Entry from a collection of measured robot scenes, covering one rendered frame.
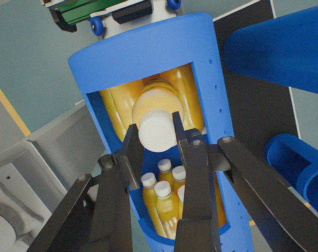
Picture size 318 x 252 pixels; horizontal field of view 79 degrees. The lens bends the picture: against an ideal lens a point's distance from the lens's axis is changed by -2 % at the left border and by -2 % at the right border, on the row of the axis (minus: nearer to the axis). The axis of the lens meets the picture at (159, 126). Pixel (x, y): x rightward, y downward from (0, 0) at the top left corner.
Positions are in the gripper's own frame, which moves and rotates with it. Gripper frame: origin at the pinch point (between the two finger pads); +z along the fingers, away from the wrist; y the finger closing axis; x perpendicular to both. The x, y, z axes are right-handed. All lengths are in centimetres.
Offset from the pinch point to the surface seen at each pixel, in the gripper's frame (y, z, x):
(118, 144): -13.9, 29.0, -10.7
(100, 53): -5.5, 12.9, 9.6
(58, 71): -74, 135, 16
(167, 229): -7.7, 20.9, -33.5
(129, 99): -5.5, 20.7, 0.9
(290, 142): 73, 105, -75
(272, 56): 42, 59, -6
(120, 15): -3.3, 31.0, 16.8
